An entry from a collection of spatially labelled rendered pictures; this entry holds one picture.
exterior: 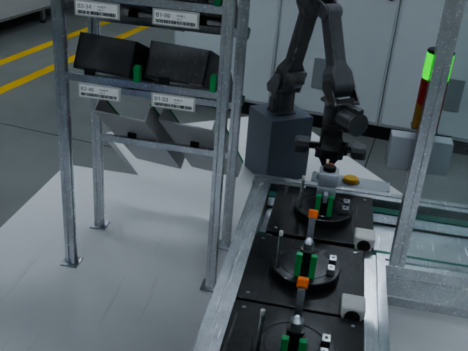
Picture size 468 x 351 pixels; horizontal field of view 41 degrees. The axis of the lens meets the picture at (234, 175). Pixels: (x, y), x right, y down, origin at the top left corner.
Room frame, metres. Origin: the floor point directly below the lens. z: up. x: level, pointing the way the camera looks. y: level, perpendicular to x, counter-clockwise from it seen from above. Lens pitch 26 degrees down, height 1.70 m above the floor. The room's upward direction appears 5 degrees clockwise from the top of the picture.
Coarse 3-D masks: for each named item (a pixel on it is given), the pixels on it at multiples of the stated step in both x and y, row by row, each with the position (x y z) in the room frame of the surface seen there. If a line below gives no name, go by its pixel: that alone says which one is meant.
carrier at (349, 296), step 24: (264, 240) 1.16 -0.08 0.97; (288, 240) 1.17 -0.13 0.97; (312, 240) 1.05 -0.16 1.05; (264, 264) 1.07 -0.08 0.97; (288, 264) 1.04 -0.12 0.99; (312, 264) 1.00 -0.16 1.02; (336, 264) 1.06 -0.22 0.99; (360, 264) 1.09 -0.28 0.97; (240, 288) 0.98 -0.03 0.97; (264, 288) 0.98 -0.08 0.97; (288, 288) 0.99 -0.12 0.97; (312, 288) 0.98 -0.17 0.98; (336, 288) 1.00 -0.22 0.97; (360, 288) 1.01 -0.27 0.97; (312, 312) 0.93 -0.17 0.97; (336, 312) 0.93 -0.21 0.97; (360, 312) 0.92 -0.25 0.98
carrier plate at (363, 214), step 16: (288, 192) 1.39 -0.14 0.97; (304, 192) 1.40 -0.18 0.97; (272, 208) 1.30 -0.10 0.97; (288, 208) 1.31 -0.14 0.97; (368, 208) 1.34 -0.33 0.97; (272, 224) 1.23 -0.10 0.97; (288, 224) 1.23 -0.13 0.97; (304, 224) 1.24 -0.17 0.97; (352, 224) 1.26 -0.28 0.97; (368, 224) 1.26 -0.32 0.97; (320, 240) 1.18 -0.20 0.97; (336, 240) 1.18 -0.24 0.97; (352, 240) 1.19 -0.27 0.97
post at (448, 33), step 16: (448, 0) 1.11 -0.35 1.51; (464, 0) 1.11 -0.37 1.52; (448, 16) 1.11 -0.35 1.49; (448, 32) 1.12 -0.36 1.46; (448, 48) 1.11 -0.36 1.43; (432, 64) 1.13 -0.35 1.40; (448, 64) 1.11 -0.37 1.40; (432, 80) 1.11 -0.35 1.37; (432, 96) 1.11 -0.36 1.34; (432, 112) 1.12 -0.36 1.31; (432, 128) 1.11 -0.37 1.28; (416, 144) 1.11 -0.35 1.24; (416, 160) 1.11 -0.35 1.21; (416, 176) 1.12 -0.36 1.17; (416, 192) 1.11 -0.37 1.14; (400, 208) 1.13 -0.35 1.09; (416, 208) 1.11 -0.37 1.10; (400, 224) 1.11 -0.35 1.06; (400, 240) 1.11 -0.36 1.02; (400, 256) 1.11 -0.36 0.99
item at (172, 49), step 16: (160, 48) 1.22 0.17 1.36; (176, 48) 1.21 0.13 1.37; (192, 48) 1.20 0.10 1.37; (160, 64) 1.20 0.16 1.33; (176, 64) 1.20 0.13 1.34; (192, 64) 1.19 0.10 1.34; (208, 64) 1.18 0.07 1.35; (176, 80) 1.18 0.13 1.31; (192, 80) 1.17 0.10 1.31; (208, 80) 1.18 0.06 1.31
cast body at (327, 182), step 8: (320, 168) 1.31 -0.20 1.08; (328, 168) 1.29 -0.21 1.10; (336, 168) 1.31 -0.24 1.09; (320, 176) 1.28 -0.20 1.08; (328, 176) 1.27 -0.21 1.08; (336, 176) 1.27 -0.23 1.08; (320, 184) 1.28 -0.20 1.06; (328, 184) 1.27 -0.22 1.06; (336, 184) 1.27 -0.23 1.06; (320, 192) 1.27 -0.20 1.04; (328, 192) 1.27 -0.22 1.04
